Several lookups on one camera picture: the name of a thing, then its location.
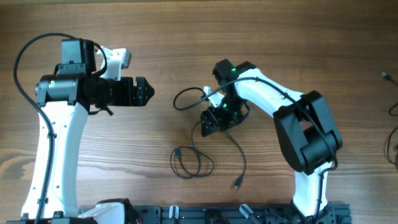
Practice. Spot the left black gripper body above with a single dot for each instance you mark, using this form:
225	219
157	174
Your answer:
123	93

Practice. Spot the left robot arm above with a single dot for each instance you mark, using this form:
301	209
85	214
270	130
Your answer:
88	75

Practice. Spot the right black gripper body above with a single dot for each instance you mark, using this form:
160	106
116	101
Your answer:
213	116

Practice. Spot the right grey rail clip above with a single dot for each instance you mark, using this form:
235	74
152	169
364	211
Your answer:
246	211

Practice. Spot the left grey rail clip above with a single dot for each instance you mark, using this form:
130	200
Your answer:
174	212

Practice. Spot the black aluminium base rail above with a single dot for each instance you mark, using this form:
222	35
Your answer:
268	214

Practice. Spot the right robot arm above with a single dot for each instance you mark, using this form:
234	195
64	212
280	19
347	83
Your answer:
307	134

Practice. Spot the grey rail clip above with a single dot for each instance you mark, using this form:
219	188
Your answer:
174	212
246	211

